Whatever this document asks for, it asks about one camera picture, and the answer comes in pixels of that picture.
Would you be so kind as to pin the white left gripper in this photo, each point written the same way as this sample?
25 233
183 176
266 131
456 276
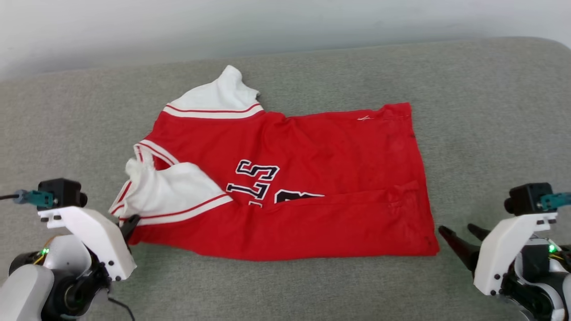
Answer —
98 240

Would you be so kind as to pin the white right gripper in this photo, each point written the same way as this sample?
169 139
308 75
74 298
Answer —
504 249

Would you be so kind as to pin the red and white basketball jersey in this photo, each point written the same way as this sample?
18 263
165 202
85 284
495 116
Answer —
321 178

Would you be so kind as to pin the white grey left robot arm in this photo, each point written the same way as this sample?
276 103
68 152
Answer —
40 285

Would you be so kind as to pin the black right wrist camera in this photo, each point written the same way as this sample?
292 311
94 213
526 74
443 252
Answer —
526 198

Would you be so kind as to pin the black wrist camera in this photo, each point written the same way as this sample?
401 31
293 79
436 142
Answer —
526 198
62 191

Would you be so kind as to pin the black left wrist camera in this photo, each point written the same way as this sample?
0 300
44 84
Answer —
62 191

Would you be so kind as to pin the teal right camera plug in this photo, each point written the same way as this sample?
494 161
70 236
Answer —
555 200

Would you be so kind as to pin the teal camera plug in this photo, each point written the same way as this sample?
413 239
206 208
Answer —
555 200
38 198

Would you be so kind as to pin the teal left camera plug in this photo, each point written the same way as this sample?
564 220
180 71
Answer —
38 198

